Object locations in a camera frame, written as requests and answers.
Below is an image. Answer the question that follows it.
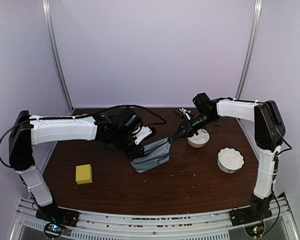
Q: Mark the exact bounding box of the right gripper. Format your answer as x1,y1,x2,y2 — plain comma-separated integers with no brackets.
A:
173,111,217,138

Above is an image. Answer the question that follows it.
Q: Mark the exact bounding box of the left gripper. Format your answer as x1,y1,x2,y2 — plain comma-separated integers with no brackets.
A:
112,129,145,161

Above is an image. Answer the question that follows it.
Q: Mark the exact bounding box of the grey drawstring pouch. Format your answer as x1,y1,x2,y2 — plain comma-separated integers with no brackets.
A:
130,137,172,173

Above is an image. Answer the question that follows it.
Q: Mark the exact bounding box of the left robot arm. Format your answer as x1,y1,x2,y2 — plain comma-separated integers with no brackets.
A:
0,105,167,222

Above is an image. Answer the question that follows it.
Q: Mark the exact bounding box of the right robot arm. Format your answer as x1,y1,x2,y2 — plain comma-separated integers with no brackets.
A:
168,92,292,201

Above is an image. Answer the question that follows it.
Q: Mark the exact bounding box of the white round bowl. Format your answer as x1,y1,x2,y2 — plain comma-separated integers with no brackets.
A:
187,129,210,149

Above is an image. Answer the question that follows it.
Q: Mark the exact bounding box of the white scalloped bowl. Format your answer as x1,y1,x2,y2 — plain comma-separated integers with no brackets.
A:
217,147,245,174

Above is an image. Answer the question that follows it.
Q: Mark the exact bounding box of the yellow sponge block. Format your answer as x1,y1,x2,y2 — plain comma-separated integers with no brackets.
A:
75,164,93,185

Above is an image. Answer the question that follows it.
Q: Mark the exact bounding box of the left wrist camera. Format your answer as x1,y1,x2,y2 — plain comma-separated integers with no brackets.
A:
132,126,156,145

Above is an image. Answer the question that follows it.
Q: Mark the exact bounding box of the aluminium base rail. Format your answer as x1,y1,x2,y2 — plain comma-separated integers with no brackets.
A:
11,196,300,240

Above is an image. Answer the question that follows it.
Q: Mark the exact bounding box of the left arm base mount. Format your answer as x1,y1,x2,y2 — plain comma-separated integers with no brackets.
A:
35,197,80,227

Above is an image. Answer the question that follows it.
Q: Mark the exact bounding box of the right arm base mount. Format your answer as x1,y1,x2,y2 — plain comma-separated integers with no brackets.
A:
229,194,273,226

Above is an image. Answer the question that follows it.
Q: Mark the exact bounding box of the aluminium corner post right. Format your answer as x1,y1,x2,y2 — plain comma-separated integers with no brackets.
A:
235,0,263,99

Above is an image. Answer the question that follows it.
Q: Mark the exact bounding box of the aluminium corner post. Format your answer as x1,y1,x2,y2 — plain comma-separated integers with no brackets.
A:
42,0,74,112
235,0,263,99

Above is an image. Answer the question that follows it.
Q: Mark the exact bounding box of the aluminium corner post left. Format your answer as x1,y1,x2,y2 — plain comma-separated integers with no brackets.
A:
42,0,74,112

